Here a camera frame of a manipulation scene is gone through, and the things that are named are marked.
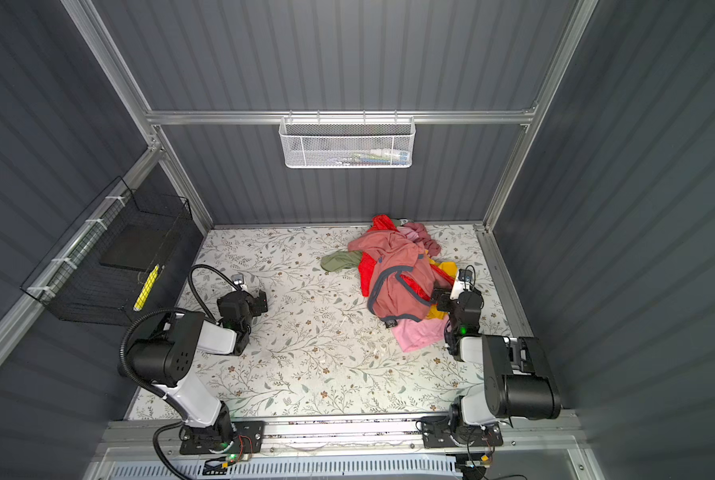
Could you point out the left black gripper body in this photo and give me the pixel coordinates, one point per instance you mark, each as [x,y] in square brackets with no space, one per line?
[256,303]

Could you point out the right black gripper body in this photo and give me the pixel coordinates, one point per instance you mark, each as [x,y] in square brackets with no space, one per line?
[448,303]

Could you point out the red cloth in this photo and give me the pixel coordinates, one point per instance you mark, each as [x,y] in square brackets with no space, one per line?
[380,223]

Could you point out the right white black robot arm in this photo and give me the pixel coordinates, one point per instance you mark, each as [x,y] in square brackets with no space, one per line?
[516,379]

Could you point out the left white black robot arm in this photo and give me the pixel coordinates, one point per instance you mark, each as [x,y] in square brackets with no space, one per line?
[159,352]

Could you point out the yellow cloth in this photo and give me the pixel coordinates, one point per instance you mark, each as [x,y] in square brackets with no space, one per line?
[447,270]

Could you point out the light pink cloth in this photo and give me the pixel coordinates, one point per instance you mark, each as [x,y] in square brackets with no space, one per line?
[412,336]

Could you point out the maroon pink cloth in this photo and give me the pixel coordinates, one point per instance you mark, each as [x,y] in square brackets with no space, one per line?
[418,234]

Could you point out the olive green cloth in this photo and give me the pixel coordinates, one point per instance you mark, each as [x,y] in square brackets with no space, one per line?
[341,260]

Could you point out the dusty rose shirt grey trim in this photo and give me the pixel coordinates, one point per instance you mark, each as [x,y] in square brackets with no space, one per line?
[403,281]

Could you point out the yellow marker pen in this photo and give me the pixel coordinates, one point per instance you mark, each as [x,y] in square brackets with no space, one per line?
[147,288]

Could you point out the floral table mat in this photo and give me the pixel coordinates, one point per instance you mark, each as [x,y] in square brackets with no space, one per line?
[318,350]

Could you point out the items in white basket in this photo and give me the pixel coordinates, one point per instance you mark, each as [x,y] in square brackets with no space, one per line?
[374,158]

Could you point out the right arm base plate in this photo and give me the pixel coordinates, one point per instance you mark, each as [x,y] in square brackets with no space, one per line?
[439,431]

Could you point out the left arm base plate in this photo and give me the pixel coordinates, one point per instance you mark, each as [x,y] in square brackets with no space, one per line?
[246,437]

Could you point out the black wire basket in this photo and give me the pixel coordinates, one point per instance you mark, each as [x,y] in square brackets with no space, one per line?
[95,275]

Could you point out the white vented cable duct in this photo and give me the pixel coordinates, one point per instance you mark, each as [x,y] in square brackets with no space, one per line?
[410,466]

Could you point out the white wire mesh basket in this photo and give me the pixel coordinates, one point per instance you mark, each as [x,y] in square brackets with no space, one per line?
[310,145]

